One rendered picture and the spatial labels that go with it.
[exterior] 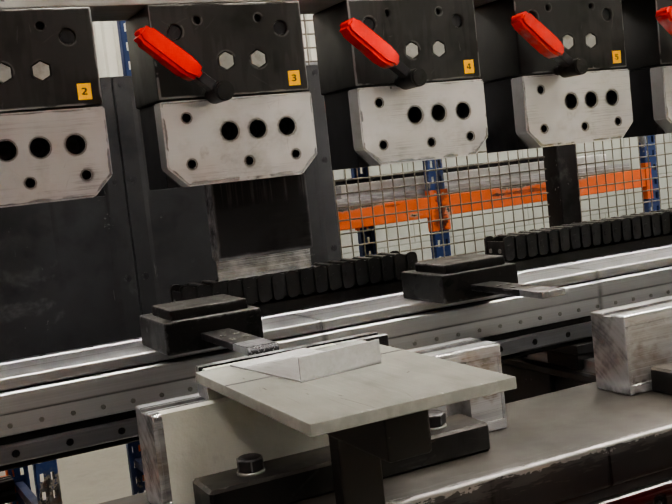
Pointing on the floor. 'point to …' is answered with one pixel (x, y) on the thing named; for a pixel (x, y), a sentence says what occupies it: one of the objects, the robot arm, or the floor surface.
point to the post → (562, 185)
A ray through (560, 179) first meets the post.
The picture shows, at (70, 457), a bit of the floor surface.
